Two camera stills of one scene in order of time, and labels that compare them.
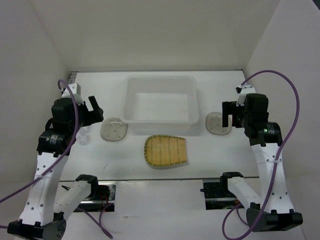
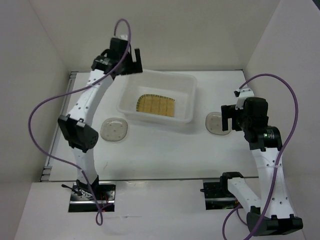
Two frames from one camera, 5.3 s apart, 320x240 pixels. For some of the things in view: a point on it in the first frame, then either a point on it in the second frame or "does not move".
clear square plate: x=214 y=124 does not move
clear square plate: x=113 y=129 does not move
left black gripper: x=94 y=116 -> x=135 y=67
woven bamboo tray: x=163 y=150 -> x=155 y=104
